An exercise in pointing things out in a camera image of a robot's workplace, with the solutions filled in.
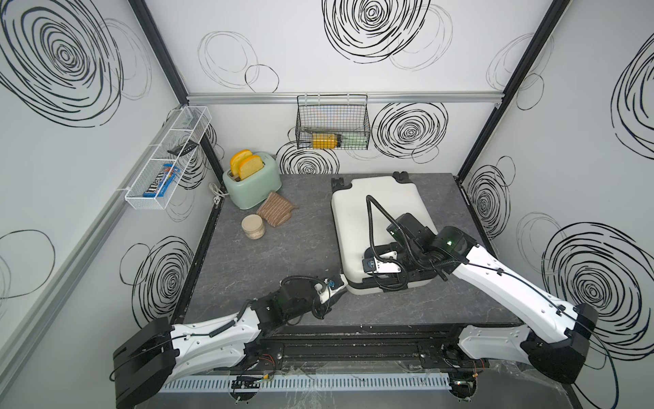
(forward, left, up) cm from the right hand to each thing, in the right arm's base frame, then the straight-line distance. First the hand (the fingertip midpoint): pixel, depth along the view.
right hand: (389, 259), depth 72 cm
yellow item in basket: (+38, +20, +13) cm, 45 cm away
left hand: (-5, +14, -8) cm, 17 cm away
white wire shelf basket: (+46, +70, +13) cm, 85 cm away
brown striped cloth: (+31, +42, -18) cm, 55 cm away
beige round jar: (+19, +48, -14) cm, 53 cm away
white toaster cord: (+40, +70, -18) cm, 82 cm away
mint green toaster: (+34, +50, -9) cm, 61 cm away
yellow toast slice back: (+39, +54, +3) cm, 67 cm away
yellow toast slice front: (+38, +50, 0) cm, 63 cm away
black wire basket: (+53, +16, +10) cm, 56 cm away
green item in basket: (+39, +10, +13) cm, 42 cm away
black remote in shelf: (+30, +63, +16) cm, 72 cm away
